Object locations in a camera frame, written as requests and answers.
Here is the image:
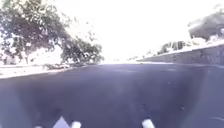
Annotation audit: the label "dark asphalt road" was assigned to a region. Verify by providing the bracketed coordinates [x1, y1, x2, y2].
[0, 62, 224, 128]

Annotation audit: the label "robot's own part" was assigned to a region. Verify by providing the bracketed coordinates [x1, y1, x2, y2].
[141, 118, 156, 128]
[70, 120, 82, 128]

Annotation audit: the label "large leafy tree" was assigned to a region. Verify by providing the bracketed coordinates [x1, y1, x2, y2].
[0, 0, 105, 66]

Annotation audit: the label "bushes on slope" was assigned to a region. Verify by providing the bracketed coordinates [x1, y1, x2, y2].
[146, 9, 224, 58]

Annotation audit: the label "stone retaining wall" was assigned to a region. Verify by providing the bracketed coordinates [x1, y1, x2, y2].
[136, 44, 224, 66]

